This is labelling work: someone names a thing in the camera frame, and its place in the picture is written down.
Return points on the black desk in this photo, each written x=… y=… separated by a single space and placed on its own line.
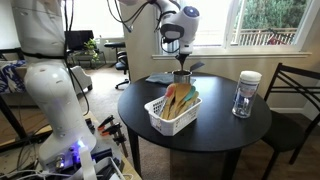
x=71 y=52

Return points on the orange black clamp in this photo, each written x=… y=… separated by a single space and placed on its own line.
x=116 y=133
x=106 y=121

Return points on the green potted plant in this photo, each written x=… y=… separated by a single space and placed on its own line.
x=90 y=46

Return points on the grey armchair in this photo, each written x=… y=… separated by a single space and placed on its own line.
x=81 y=78

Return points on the wooden workbench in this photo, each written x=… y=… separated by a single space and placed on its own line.
x=128 y=168

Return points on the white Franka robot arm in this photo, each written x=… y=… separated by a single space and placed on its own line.
x=50 y=90

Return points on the clear wipes canister white lid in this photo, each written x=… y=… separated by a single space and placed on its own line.
x=246 y=96

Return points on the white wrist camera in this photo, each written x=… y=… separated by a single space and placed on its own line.
x=186 y=50

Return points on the black computer monitor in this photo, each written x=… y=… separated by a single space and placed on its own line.
x=78 y=40

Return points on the white window frame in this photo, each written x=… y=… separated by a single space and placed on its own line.
x=233 y=50

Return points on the dark brown wooden spoon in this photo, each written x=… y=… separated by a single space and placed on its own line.
x=182 y=69

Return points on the teal silicone spatula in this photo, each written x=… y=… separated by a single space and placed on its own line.
x=190 y=93

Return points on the large light wooden spoon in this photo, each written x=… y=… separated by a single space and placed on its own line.
x=181 y=93

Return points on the red silicone spatula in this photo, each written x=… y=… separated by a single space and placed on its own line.
x=171 y=90

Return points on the black metal dining chair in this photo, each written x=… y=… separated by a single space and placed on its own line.
x=286 y=133

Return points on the red bicycle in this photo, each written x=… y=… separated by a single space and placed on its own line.
x=276 y=40

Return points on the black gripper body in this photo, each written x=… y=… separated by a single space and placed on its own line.
x=182 y=56

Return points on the white balcony railing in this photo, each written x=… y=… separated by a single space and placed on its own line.
x=250 y=36

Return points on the blue white patterned pillow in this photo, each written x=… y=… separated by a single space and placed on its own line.
x=10 y=78

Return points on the silver metal holder cup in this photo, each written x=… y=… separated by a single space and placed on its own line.
x=181 y=78

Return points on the black office chair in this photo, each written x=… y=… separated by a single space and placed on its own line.
x=121 y=61

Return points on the round black table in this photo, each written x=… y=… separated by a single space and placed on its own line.
x=216 y=126

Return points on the white plastic basket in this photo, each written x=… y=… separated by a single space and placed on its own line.
x=173 y=125

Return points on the blue folded cloth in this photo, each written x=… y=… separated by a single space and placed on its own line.
x=160 y=78

